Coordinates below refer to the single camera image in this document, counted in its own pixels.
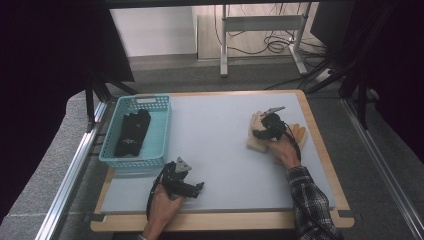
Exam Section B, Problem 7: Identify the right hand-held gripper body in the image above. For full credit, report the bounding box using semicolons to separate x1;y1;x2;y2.
259;106;288;141

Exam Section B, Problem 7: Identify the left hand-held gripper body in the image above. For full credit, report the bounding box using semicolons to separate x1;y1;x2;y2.
159;156;193;201

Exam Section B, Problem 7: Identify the beige knit glove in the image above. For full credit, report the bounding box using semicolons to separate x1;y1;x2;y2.
273;123;308;166
246;110;272;154

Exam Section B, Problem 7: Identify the teal plastic basket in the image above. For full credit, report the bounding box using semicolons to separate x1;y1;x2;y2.
98;94;172;169

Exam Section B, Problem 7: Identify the person's right hand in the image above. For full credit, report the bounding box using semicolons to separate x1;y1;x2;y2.
266;130;303;170

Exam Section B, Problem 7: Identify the person's left hand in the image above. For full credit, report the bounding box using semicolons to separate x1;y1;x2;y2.
147;183;186;228

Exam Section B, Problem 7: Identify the grey foam mat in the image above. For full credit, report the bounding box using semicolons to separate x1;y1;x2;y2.
100;92;337;214

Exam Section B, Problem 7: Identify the white power strip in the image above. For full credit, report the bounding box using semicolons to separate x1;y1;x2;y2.
314;68;333;83

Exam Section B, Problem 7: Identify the black metal stand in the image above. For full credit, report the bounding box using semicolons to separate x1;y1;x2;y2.
84;71;139;133
304;6;372;131

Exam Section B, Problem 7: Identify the dark curtain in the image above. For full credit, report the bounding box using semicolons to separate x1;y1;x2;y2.
0;0;136;221
309;0;424;164

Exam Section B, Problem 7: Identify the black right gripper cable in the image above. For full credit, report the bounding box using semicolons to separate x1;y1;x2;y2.
281;123;334;240

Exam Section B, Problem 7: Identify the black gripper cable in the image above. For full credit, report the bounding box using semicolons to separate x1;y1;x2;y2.
145;165;168;221
281;123;334;240

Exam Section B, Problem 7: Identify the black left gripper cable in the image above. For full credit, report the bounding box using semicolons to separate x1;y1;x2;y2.
145;165;168;221

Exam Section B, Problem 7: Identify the bundle of black floor cables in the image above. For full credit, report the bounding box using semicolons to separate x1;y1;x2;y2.
229;31;328;58

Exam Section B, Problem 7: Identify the white metal desk frame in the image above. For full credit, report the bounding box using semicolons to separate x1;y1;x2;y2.
219;3;309;78

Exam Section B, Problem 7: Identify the aluminium rail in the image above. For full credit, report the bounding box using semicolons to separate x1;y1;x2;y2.
34;101;109;240
341;98;424;231

